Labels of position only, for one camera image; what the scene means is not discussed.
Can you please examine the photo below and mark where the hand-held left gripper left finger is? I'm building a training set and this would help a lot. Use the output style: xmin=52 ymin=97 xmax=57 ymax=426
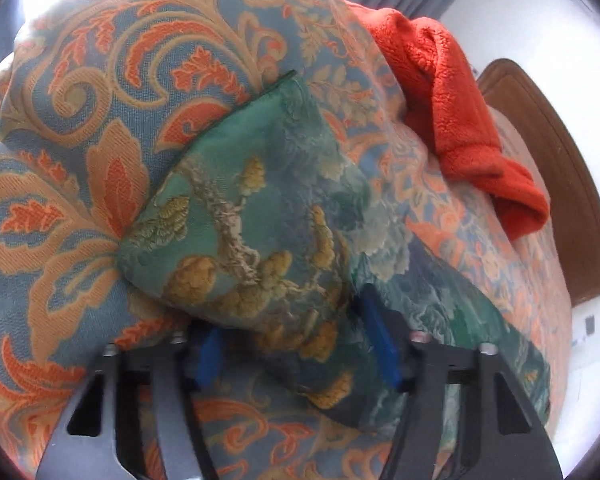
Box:
xmin=37 ymin=330 xmax=226 ymax=480

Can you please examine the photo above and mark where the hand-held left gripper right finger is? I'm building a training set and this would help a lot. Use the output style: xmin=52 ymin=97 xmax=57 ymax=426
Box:
xmin=360 ymin=287 xmax=563 ymax=480

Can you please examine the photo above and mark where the green floral cushion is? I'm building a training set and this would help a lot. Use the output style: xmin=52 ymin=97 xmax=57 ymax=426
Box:
xmin=116 ymin=71 xmax=551 ymax=436

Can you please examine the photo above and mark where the wooden headboard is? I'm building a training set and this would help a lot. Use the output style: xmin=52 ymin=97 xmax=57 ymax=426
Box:
xmin=477 ymin=58 xmax=600 ymax=306

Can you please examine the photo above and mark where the orange fleece robe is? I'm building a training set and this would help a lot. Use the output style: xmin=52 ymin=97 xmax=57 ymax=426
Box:
xmin=350 ymin=2 xmax=551 ymax=241

